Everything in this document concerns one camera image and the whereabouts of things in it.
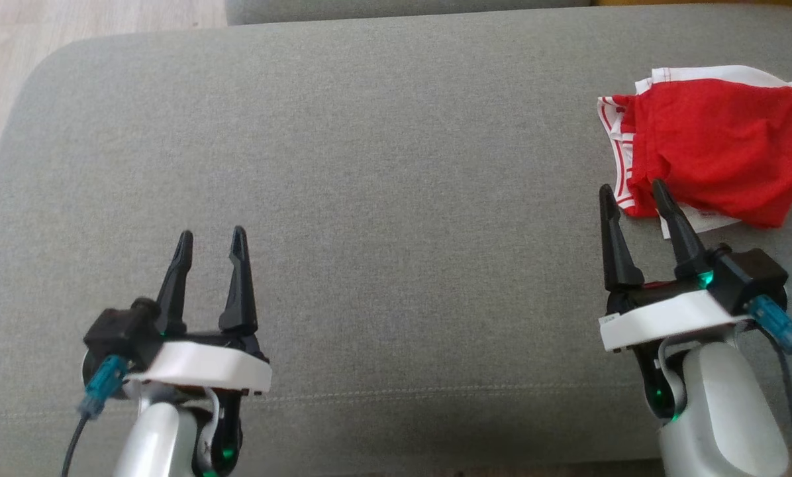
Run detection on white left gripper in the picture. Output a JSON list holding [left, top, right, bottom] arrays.
[[126, 225, 272, 397]]

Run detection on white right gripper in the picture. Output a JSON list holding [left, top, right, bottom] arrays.
[[598, 178, 754, 352]]

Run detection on plain red garment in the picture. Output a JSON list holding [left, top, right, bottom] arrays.
[[624, 65, 792, 229]]

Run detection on grey fabric couch cushion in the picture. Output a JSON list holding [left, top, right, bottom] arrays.
[[0, 3, 792, 474]]

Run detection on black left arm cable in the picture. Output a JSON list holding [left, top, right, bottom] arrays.
[[62, 356, 130, 477]]

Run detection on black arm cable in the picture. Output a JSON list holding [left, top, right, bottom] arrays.
[[62, 356, 130, 477], [747, 295, 792, 477]]

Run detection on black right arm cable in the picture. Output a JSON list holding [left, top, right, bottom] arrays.
[[747, 295, 792, 477]]

